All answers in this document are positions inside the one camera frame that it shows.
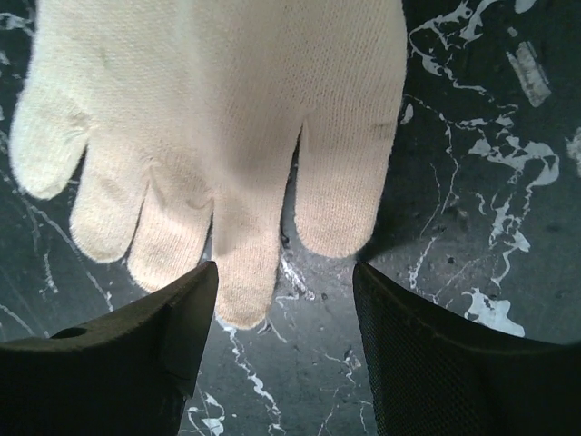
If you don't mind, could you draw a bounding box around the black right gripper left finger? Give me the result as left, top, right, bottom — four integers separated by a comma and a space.
1, 262, 219, 435

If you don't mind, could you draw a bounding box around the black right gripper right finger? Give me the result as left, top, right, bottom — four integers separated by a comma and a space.
352, 263, 580, 436

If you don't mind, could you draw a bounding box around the cream glove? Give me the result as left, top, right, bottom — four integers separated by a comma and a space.
8, 1, 407, 329

